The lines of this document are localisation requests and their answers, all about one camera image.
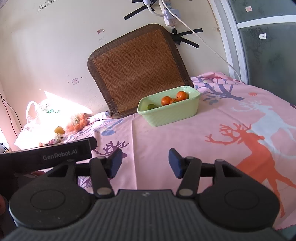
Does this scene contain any orange tangerine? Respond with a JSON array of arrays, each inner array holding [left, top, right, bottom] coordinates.
[[161, 96, 171, 106], [170, 98, 179, 104], [176, 91, 189, 101]]

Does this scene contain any white plastic bag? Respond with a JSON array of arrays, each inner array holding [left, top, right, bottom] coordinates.
[[14, 92, 92, 150]]

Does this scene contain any bag of small oranges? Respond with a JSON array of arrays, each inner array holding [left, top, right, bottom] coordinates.
[[65, 113, 89, 133]]

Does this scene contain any light green plastic basin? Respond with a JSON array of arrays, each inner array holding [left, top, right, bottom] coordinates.
[[137, 85, 201, 127]]

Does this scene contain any yellow orange fruit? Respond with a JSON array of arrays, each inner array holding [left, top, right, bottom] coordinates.
[[54, 126, 65, 135]]

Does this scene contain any pink patterned bed sheet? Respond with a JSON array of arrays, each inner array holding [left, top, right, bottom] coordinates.
[[64, 74, 295, 230]]

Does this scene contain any orange tangerine in basin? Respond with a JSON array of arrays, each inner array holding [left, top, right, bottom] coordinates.
[[170, 98, 179, 104], [176, 91, 189, 101]]

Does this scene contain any green fruit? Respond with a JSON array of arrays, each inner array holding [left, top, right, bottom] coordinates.
[[147, 104, 157, 110]]

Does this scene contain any brown woven seat cushion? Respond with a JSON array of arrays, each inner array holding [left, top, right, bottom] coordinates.
[[87, 24, 193, 119]]

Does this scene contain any white power strip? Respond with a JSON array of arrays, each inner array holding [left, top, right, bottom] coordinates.
[[159, 0, 180, 27]]

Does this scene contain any white power cable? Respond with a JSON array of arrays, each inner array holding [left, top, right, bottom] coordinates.
[[162, 0, 243, 83]]

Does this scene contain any white window frame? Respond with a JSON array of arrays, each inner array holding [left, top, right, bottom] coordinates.
[[209, 1, 295, 84]]

